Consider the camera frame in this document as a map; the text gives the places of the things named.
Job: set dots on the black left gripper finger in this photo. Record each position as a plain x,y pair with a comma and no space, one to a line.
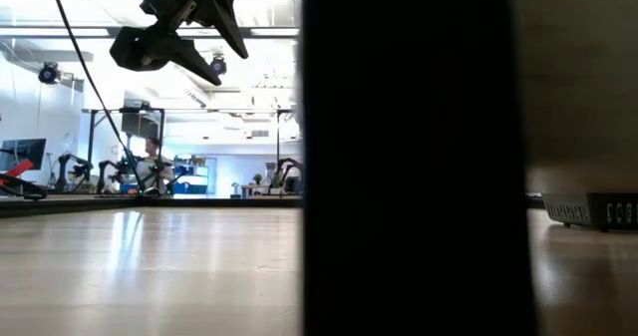
222,12
149,52

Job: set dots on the black metal shelf rack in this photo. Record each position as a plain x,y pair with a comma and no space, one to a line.
409,151

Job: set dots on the black background robot arm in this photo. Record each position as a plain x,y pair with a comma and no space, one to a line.
286,164
102,174
64,166

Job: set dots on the person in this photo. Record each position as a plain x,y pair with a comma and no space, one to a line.
152,171

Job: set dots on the blue storage rack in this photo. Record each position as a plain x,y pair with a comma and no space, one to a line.
192,187

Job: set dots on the black computer monitor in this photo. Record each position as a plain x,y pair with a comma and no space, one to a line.
25,149

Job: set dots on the small green potted plant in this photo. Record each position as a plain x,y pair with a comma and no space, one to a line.
257,178

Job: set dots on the black plastic basket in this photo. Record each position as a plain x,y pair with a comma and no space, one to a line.
588,209

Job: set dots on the black overhead frame bar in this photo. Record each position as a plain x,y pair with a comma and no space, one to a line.
269,32

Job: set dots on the black background rig frame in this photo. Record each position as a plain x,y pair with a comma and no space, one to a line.
91,136
278,141

